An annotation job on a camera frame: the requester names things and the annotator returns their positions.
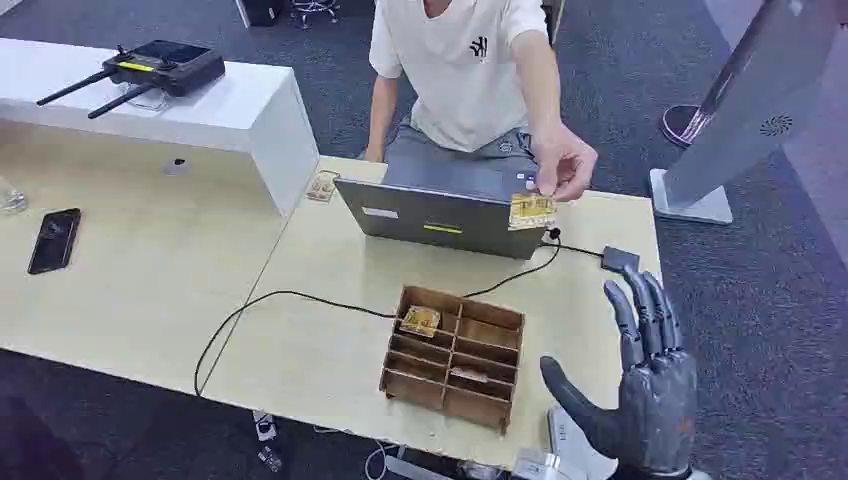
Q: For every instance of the person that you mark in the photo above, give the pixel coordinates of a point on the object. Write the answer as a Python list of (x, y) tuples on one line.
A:
[(457, 73)]

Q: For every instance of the grey laptop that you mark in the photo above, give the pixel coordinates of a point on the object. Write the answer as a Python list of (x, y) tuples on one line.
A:
[(437, 222)]

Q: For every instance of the yellow printed card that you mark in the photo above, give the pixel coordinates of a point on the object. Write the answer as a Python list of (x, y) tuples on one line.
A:
[(420, 321), (530, 212)]

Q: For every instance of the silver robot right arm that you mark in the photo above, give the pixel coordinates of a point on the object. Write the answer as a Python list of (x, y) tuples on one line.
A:
[(699, 476)]

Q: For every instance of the white power strip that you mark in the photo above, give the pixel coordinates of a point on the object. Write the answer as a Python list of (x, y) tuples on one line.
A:
[(265, 426)]

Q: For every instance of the round metal post base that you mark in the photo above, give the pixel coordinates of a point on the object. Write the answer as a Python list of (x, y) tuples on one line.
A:
[(679, 126)]

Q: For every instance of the clear glass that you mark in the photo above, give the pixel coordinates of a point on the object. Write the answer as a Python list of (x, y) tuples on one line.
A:
[(12, 201)]

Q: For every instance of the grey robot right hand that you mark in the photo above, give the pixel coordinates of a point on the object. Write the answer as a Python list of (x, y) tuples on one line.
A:
[(656, 411)]

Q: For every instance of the person's left hand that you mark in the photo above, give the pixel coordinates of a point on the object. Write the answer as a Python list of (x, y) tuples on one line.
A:
[(563, 159)]

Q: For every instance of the black remote controller with antennas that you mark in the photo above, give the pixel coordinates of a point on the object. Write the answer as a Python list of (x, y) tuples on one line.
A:
[(166, 66)]

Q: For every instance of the black cabinet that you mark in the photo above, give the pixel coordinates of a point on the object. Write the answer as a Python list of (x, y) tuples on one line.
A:
[(262, 10)]

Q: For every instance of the office chair base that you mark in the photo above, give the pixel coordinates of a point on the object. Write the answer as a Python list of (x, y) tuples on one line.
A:
[(314, 9)]

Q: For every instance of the white desk riser shelf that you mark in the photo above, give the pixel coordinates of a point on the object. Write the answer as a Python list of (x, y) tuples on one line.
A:
[(252, 112)]

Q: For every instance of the small power adapter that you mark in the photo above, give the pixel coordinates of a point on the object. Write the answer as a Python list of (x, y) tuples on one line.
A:
[(270, 459)]

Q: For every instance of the black smartphone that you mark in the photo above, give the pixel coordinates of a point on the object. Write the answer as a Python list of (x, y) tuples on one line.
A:
[(54, 240)]

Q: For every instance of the clear plastic stand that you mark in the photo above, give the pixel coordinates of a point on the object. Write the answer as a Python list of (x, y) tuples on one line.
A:
[(154, 100)]

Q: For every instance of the grey kiosk stand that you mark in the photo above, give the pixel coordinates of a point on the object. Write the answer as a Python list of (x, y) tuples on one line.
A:
[(748, 112)]

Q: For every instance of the person's right hand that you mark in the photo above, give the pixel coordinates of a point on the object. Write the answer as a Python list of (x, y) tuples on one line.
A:
[(374, 154)]

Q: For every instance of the wooden divided card box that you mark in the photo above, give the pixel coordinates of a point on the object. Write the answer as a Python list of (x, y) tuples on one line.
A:
[(457, 387)]

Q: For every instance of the small black external drive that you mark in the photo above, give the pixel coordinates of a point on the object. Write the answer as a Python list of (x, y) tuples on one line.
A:
[(620, 259)]

